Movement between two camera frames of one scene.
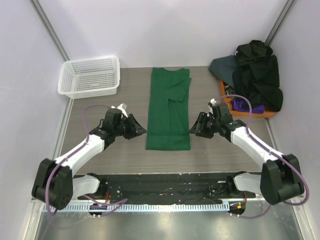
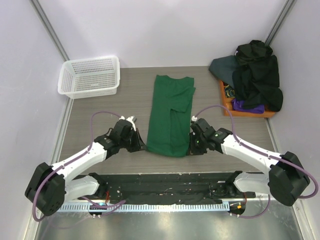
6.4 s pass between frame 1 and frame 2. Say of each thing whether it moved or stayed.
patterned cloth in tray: stayed
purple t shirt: stayed
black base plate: stayed
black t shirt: stayed
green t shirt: moved
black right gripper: moved
